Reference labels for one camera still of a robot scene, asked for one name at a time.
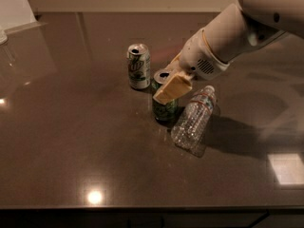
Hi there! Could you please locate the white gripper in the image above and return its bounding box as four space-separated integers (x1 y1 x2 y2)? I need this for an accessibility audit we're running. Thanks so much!
153 28 230 105

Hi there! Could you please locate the dark green soda can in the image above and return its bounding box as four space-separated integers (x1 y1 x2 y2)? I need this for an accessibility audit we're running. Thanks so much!
151 69 179 122

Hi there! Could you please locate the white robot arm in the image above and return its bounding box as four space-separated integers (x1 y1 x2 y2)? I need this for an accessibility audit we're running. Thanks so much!
153 0 304 105

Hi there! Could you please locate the white 7up soda can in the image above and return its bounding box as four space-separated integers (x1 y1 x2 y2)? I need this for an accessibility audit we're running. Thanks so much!
126 43 150 90

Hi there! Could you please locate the clear plastic water bottle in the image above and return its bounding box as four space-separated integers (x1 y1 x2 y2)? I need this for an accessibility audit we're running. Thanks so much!
171 85 217 153

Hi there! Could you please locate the white object at left edge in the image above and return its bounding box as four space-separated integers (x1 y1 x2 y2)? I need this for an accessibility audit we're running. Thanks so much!
0 28 8 45

